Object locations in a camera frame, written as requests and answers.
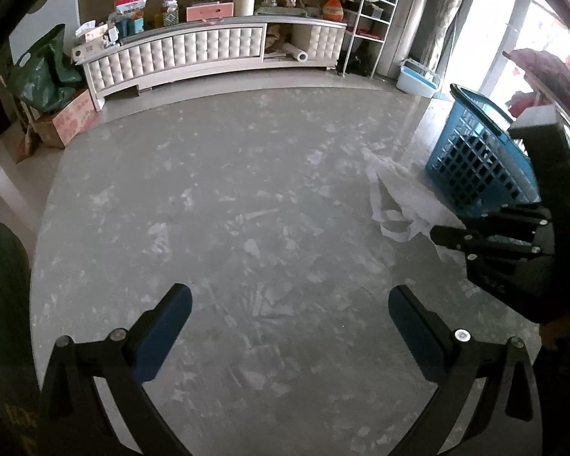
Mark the white paper roll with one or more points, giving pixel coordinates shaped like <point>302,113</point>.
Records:
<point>297,53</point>

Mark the green plastic bag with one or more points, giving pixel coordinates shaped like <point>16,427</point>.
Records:
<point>42,76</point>

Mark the clear plastic bag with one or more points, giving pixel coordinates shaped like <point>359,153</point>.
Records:
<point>399,199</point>

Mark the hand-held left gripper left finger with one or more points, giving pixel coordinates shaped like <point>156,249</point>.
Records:
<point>164,332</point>

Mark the pink hanging garment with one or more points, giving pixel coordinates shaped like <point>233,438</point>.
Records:
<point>551,73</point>

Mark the blue mop bucket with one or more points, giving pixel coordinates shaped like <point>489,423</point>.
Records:
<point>415,80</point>

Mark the red snack packet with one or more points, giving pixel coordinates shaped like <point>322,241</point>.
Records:
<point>130,4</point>

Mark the cardboard box with pink print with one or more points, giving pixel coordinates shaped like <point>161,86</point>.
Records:
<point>71,121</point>

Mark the white tufted TV cabinet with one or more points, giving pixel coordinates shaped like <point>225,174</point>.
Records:
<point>194,52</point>

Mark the red hanging garment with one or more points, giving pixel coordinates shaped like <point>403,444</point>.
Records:
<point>520,103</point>

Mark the blue plastic laundry basket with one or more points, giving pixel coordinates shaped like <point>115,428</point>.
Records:
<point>475,161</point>

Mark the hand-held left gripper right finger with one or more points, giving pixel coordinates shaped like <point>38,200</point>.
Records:
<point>415,337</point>

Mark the brown paper bag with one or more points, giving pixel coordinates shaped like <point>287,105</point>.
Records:
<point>276,35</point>

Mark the white canister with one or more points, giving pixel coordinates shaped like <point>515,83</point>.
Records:
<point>243,4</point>

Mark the beige curtain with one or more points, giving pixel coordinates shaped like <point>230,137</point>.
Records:
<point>449,0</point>

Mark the grey-green tray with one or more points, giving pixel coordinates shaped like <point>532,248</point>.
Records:
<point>279,10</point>

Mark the person's dark green shirt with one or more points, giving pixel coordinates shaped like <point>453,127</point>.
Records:
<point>2,318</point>

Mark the white metal rack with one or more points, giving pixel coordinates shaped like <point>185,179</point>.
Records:
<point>393,14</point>

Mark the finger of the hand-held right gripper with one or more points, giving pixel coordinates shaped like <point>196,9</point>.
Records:
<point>527,214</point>
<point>498,244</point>

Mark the orange bag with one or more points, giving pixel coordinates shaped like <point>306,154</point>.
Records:
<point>333,8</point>

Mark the white tissue box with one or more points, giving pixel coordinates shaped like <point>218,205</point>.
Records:
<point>95,38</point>

